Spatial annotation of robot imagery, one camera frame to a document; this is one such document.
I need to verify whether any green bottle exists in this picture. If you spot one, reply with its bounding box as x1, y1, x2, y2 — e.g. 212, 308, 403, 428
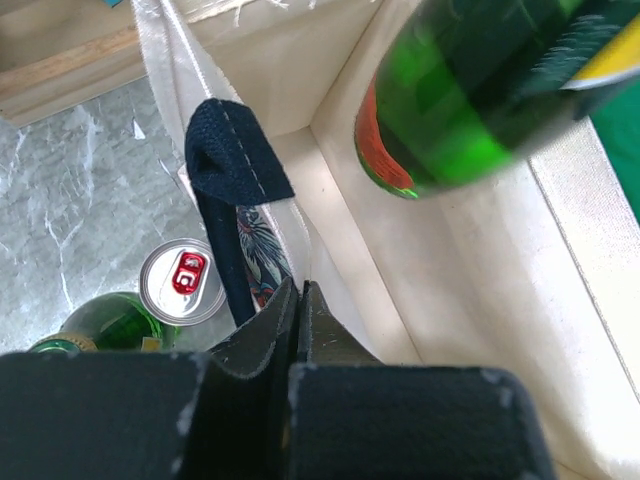
354, 1, 639, 199
30, 291, 178, 353

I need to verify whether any silver beverage can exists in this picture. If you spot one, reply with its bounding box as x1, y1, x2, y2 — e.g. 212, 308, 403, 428
139, 238, 226, 327

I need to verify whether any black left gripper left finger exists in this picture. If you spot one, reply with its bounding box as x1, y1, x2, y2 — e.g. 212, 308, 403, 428
1, 281, 299, 479

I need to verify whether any green cloth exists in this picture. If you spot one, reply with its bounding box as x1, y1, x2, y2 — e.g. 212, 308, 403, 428
591, 83, 640, 220

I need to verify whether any cream canvas tote bag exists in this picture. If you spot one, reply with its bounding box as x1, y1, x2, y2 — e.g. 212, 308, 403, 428
132, 1, 639, 479

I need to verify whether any wooden clothes rack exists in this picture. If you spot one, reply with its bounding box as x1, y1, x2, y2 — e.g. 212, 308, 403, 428
1, 0, 144, 127

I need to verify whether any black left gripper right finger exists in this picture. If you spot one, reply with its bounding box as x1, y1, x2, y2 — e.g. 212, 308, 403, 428
285, 282, 556, 479

